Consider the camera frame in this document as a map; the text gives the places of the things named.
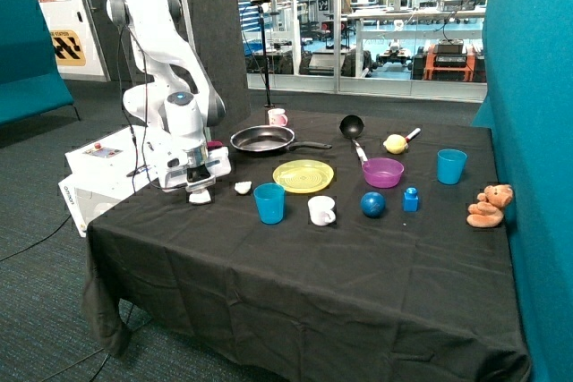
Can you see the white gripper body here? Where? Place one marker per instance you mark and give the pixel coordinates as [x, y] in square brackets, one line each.
[195, 170]

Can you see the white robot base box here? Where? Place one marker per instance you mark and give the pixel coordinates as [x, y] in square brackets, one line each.
[110, 169]

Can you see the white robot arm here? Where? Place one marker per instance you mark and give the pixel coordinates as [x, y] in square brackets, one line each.
[177, 102]

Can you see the black frying pan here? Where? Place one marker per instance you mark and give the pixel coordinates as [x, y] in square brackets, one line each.
[262, 139]

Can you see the pink plastic cup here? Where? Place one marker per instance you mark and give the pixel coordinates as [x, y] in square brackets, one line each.
[215, 144]

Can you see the small white crumpled object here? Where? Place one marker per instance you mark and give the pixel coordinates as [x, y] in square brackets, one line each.
[243, 188]

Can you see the blue plastic cup front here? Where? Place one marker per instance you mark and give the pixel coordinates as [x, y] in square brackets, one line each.
[270, 202]

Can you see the blue plastic cup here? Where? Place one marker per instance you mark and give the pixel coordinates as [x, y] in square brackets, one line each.
[270, 202]
[450, 165]

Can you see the pink white mug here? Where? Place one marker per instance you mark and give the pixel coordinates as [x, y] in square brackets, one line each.
[278, 117]

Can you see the yellow plastic plate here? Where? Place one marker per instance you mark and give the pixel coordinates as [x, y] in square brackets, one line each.
[303, 176]

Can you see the black ladle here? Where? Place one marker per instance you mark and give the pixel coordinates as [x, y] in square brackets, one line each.
[351, 127]

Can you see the black tablecloth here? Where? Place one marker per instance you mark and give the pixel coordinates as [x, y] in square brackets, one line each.
[407, 296]

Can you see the blue ball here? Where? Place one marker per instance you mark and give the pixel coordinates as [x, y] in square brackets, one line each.
[372, 204]

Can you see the purple plastic bowl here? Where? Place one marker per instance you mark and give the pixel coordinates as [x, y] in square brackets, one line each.
[382, 172]

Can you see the teal sofa left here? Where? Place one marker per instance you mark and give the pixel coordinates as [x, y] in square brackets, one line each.
[30, 81]

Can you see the yellow lemon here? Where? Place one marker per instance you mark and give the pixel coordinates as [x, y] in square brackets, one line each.
[395, 144]

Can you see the blue toy block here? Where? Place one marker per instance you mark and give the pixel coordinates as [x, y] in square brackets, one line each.
[410, 201]

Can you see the red white marker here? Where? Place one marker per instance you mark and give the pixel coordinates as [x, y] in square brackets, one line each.
[412, 134]

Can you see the blue plastic cup right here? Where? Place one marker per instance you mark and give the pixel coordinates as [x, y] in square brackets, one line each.
[450, 165]

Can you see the brown teddy bear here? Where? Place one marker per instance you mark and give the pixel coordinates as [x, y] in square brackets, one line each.
[488, 211]

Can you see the black camera stand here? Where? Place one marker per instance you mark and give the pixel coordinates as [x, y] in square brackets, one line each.
[260, 11]

